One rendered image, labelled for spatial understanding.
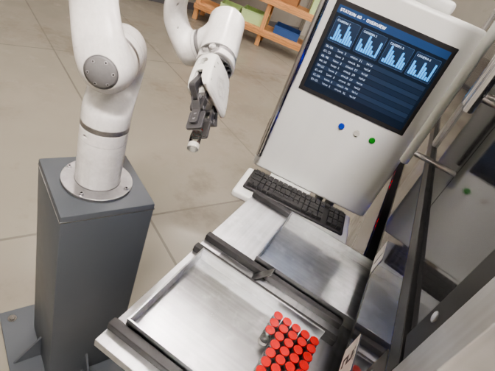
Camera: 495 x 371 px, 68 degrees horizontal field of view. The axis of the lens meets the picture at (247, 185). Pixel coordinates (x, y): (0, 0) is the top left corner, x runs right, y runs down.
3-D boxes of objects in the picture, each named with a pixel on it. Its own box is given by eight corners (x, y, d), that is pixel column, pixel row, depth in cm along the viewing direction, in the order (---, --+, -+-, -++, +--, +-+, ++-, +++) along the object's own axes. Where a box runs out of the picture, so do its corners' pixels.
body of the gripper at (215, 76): (223, 43, 74) (212, 84, 68) (238, 82, 82) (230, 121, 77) (189, 48, 76) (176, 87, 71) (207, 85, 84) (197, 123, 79)
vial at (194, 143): (195, 145, 67) (200, 126, 69) (184, 146, 68) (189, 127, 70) (199, 152, 69) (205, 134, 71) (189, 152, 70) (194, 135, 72)
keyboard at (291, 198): (344, 216, 145) (347, 211, 143) (340, 236, 133) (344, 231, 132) (253, 171, 148) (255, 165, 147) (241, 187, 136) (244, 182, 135)
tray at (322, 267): (385, 280, 110) (392, 272, 108) (370, 344, 89) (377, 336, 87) (287, 219, 117) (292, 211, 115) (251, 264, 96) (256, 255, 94)
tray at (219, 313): (318, 339, 85) (325, 330, 83) (273, 447, 64) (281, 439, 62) (199, 257, 92) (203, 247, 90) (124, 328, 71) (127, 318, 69)
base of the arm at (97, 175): (52, 163, 104) (55, 104, 94) (118, 159, 116) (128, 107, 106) (70, 207, 93) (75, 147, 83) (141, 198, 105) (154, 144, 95)
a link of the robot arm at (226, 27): (187, 48, 79) (225, 38, 75) (200, 10, 86) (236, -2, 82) (206, 77, 85) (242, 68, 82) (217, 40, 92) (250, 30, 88)
